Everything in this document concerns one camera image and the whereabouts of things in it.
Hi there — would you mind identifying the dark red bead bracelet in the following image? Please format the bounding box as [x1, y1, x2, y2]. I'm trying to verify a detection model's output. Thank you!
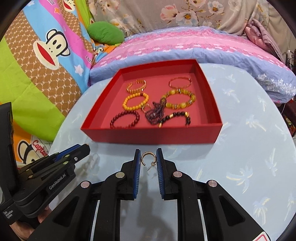
[109, 109, 141, 130]

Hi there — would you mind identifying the yellow amber bead bracelet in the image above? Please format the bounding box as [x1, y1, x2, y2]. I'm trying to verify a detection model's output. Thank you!
[122, 92, 150, 112]

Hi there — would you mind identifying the gold hoop earring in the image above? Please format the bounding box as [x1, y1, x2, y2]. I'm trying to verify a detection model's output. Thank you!
[140, 152, 157, 171]

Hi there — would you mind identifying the black and gold bead bracelet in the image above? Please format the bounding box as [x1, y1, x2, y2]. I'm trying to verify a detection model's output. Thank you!
[158, 111, 192, 129]

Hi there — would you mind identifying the purple garnet bead strand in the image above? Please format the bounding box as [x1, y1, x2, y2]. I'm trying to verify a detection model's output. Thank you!
[145, 97, 167, 126]

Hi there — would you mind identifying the yellow-green cat-eye bead bracelet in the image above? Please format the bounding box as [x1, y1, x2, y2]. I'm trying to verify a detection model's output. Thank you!
[162, 88, 197, 110]

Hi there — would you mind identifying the red jewelry tray box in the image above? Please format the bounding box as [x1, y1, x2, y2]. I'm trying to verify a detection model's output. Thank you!
[81, 60, 222, 145]

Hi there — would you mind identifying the left hand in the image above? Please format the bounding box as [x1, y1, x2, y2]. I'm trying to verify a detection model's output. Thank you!
[10, 206, 52, 240]

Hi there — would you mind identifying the gold twisted bangle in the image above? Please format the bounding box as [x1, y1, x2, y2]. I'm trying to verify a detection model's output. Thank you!
[126, 79, 147, 94]

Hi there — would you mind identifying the colourful monkey cartoon quilt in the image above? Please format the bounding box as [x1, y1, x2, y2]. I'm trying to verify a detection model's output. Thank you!
[1, 1, 113, 168]

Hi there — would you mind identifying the green plush pillow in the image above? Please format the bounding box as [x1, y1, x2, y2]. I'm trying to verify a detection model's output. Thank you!
[87, 21, 125, 45]

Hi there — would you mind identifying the thin rose gold bangle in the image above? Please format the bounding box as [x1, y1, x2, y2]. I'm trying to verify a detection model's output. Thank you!
[168, 76, 192, 89]

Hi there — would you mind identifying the grey floral blanket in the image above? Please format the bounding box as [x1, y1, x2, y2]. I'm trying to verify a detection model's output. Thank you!
[86, 1, 295, 56]

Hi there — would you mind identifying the pink and blue pillow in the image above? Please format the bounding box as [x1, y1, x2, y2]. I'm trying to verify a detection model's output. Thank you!
[88, 26, 295, 103]

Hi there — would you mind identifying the pink purple folded cloth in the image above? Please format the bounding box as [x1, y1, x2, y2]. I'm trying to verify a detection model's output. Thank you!
[244, 19, 283, 62]

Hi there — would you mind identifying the black camera housing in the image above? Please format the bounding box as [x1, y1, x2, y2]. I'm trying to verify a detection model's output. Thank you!
[1, 102, 22, 225]

